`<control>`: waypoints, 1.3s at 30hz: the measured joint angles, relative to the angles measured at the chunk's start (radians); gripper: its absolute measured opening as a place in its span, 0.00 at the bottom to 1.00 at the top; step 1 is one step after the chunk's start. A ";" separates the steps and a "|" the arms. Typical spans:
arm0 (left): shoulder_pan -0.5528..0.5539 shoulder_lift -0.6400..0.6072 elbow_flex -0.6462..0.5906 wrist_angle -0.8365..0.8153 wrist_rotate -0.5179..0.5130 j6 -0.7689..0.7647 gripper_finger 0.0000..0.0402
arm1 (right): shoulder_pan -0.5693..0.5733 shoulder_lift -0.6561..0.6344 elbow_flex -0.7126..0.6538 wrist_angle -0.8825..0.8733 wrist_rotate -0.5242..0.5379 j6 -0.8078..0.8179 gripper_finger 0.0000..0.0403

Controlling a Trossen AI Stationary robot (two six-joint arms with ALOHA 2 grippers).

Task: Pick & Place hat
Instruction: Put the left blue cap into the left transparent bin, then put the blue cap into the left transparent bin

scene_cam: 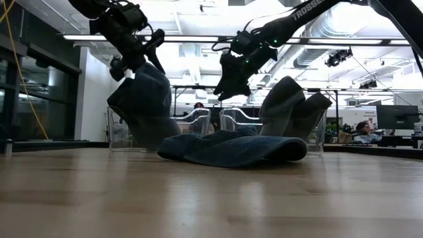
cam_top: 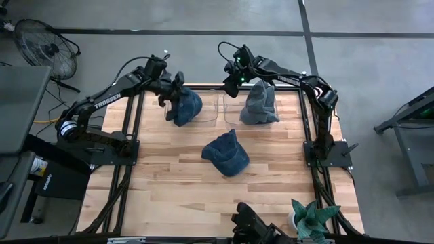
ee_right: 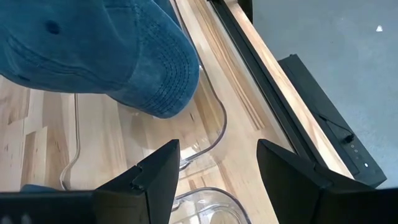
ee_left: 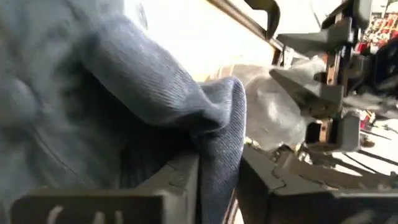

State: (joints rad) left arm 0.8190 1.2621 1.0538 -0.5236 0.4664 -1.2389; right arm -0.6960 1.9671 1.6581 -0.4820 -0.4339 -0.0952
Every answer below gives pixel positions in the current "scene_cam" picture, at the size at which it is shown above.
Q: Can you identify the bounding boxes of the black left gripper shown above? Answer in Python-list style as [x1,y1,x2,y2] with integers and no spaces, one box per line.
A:
[98,16,167,83]

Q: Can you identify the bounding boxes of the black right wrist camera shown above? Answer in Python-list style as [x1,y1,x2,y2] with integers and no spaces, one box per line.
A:
[231,30,262,56]

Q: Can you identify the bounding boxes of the white container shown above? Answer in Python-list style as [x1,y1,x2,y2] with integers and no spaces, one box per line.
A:
[413,121,423,149]

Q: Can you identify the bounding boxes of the clear plastic bin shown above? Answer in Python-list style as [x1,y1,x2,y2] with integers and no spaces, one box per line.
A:
[106,106,212,153]
[219,107,328,156]

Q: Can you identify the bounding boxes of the black ceiling spotlight cluster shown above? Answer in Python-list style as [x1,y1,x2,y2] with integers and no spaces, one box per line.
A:
[325,48,354,68]

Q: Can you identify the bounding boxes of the dark glass partition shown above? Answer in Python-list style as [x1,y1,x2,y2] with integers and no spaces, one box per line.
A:
[0,0,83,146]

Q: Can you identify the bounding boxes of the silver ventilation duct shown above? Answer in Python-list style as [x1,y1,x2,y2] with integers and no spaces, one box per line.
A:
[257,6,364,87]

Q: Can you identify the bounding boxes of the long ceiling light strip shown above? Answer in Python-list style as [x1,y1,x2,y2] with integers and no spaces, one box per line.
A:
[61,34,423,46]

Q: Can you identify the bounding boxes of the black background workstation frame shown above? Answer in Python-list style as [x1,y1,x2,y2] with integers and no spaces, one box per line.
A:
[305,87,341,133]
[171,84,225,107]

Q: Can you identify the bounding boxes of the dark blue towel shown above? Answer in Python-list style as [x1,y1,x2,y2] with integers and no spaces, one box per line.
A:
[157,126,309,169]

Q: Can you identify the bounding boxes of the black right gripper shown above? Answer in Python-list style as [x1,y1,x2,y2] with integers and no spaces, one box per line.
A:
[213,44,279,102]

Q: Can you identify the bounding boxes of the yellow hanging cable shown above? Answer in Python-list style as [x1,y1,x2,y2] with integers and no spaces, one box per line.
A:
[0,0,50,140]

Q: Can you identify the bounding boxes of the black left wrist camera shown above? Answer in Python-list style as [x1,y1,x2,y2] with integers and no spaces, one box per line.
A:
[114,1,149,32]

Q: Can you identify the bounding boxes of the black computer monitor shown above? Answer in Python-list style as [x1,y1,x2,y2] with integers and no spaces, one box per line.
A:
[375,104,420,130]

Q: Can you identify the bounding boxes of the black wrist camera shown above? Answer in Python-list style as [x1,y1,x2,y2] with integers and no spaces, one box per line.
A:
[114,1,149,32]
[231,30,262,56]

